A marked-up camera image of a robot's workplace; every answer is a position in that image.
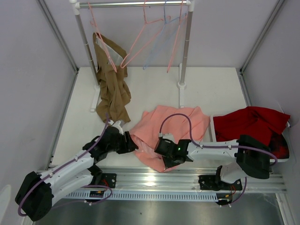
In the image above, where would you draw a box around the white garment rack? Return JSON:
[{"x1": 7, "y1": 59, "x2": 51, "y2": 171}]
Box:
[{"x1": 69, "y1": 0, "x2": 195, "y2": 113}]

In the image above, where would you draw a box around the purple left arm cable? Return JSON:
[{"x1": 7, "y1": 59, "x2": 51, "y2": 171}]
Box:
[{"x1": 18, "y1": 112, "x2": 113, "y2": 216}]

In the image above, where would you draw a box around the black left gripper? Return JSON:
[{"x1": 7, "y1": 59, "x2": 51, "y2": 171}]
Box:
[{"x1": 107, "y1": 131, "x2": 138, "y2": 154}]

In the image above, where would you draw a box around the pink hanger holding tan skirt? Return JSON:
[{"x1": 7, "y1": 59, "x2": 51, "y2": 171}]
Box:
[{"x1": 88, "y1": 2, "x2": 117, "y2": 72}]

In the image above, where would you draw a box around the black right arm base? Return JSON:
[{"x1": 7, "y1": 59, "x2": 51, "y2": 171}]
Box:
[{"x1": 198, "y1": 166, "x2": 242, "y2": 208}]

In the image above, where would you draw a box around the tan brown skirt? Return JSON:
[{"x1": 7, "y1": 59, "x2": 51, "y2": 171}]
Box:
[{"x1": 93, "y1": 33, "x2": 131, "y2": 123}]

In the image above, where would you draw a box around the pink skirt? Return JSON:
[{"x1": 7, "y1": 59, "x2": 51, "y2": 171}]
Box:
[{"x1": 129, "y1": 105, "x2": 210, "y2": 173}]

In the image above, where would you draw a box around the red garment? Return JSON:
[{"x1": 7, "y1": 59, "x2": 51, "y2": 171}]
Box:
[{"x1": 212, "y1": 105, "x2": 291, "y2": 160}]

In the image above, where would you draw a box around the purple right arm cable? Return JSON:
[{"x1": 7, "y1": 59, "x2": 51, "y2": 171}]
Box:
[{"x1": 158, "y1": 113, "x2": 278, "y2": 208}]

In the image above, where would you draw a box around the pink wire hanger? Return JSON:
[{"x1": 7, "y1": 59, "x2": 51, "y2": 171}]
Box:
[
  {"x1": 167, "y1": 0, "x2": 195, "y2": 73},
  {"x1": 120, "y1": 0, "x2": 166, "y2": 69}
]

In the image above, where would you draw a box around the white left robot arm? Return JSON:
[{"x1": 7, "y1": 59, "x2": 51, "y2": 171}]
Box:
[{"x1": 15, "y1": 126, "x2": 138, "y2": 222}]

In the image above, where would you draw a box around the white perforated basket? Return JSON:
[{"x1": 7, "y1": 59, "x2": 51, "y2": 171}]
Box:
[{"x1": 208, "y1": 100, "x2": 293, "y2": 165}]

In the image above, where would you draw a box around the white slotted cable duct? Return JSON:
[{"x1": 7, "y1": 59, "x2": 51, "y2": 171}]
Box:
[{"x1": 65, "y1": 190, "x2": 218, "y2": 202}]

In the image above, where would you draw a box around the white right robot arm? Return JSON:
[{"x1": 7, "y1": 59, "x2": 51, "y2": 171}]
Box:
[{"x1": 154, "y1": 134, "x2": 278, "y2": 189}]

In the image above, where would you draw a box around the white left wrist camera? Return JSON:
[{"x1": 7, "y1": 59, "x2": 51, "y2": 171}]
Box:
[{"x1": 109, "y1": 120, "x2": 125, "y2": 135}]

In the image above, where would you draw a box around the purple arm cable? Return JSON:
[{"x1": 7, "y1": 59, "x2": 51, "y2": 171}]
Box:
[
  {"x1": 158, "y1": 113, "x2": 278, "y2": 208},
  {"x1": 18, "y1": 112, "x2": 113, "y2": 216}
]

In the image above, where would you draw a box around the aluminium mounting rail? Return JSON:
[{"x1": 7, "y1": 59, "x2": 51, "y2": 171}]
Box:
[{"x1": 37, "y1": 165, "x2": 288, "y2": 194}]

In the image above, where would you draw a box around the blue wire hanger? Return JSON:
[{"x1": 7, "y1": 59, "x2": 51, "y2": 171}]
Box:
[{"x1": 142, "y1": 0, "x2": 187, "y2": 72}]

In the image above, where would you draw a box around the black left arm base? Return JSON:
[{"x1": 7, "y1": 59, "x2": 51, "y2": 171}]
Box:
[{"x1": 88, "y1": 165, "x2": 117, "y2": 188}]

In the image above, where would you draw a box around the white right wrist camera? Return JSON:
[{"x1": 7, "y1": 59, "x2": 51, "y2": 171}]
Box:
[{"x1": 159, "y1": 133, "x2": 176, "y2": 143}]

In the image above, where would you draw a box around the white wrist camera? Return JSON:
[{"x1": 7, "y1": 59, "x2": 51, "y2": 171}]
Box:
[
  {"x1": 159, "y1": 133, "x2": 176, "y2": 143},
  {"x1": 109, "y1": 120, "x2": 125, "y2": 135}
]

